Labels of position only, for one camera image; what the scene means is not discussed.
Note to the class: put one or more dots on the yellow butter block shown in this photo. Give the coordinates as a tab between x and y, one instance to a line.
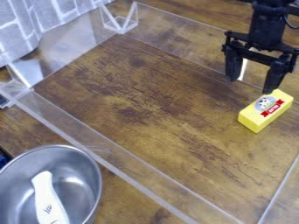
265	110

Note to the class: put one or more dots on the clear acrylic enclosure wall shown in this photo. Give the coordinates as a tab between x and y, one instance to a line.
127	84

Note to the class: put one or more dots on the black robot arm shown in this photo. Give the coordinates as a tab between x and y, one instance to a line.
262	44

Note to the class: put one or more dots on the white plastic utensil handle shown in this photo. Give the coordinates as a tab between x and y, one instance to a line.
50	209

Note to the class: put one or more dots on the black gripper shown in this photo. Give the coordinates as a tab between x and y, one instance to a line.
262	45

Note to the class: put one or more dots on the silver metal bowl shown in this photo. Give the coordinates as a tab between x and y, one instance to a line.
76	181

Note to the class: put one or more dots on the grey white brick-pattern cloth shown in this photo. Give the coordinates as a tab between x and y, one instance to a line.
26	19

